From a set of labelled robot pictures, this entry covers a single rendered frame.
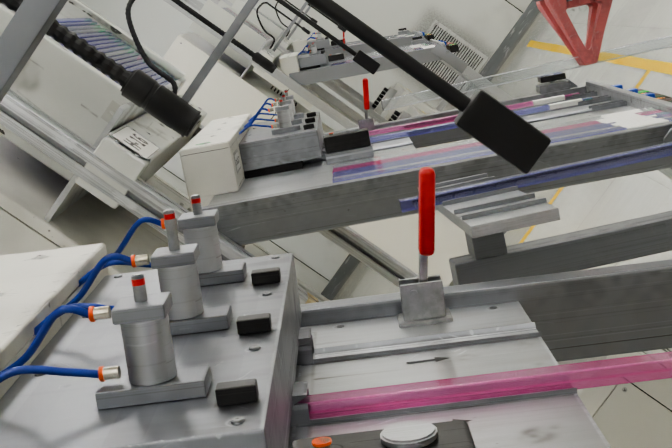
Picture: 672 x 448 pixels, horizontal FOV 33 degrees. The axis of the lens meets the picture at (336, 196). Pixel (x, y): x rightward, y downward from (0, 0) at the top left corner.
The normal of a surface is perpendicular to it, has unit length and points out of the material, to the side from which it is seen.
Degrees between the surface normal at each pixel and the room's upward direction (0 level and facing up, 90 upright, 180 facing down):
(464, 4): 90
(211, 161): 90
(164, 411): 48
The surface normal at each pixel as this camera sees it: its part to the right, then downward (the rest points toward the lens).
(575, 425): -0.12, -0.98
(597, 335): 0.00, 0.16
